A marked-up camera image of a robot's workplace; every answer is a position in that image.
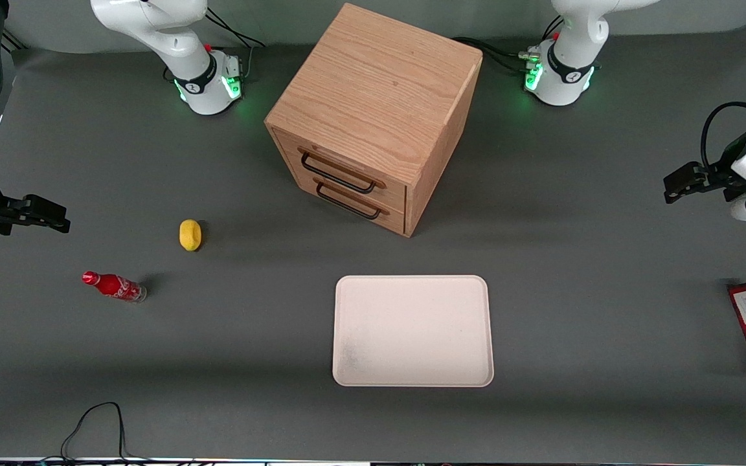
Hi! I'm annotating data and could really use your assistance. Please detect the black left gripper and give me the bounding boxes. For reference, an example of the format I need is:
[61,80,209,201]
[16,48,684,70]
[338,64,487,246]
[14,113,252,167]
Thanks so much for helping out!
[663,129,746,205]

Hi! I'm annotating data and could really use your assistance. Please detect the cream rectangular tray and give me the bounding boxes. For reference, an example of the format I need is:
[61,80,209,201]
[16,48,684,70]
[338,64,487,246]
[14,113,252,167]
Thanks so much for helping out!
[332,274,495,388]

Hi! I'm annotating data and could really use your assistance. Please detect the red cola bottle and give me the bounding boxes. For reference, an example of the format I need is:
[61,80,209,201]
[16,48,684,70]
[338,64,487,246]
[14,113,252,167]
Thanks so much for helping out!
[82,271,148,304]

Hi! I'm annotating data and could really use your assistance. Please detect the yellow lemon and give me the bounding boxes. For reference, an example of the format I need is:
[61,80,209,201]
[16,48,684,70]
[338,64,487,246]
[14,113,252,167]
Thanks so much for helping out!
[179,219,203,252]

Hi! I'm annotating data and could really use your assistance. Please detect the wooden drawer front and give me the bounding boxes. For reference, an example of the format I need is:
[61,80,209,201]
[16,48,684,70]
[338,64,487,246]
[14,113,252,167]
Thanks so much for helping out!
[294,176,407,236]
[272,128,408,208]

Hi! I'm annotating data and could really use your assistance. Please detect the wooden two-drawer cabinet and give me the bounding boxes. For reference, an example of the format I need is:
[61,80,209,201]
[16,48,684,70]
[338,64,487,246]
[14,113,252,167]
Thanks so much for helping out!
[264,3,484,238]

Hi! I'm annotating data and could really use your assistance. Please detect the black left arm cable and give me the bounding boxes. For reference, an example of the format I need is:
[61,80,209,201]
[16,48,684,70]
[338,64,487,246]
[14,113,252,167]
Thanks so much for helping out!
[700,102,746,170]

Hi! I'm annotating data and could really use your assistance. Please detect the black looped table cable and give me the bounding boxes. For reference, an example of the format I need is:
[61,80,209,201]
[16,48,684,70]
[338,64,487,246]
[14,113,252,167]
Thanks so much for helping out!
[36,401,173,464]

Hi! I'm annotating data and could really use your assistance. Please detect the black left arm base cables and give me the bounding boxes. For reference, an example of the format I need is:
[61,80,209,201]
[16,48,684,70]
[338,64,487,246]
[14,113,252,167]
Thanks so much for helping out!
[452,16,565,73]

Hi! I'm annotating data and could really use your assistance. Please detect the black arm base cables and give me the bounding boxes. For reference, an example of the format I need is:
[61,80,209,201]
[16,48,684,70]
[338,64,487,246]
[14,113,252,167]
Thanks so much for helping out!
[205,6,267,82]
[452,16,565,73]

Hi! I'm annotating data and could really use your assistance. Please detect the black right arm base cables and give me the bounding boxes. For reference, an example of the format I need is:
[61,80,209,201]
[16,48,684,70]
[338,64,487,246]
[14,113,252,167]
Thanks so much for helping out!
[205,6,267,82]

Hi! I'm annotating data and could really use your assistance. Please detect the black wire drawer handle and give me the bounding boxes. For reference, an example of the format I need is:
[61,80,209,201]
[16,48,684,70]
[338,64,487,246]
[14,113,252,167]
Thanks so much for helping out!
[312,176,390,221]
[298,147,387,195]

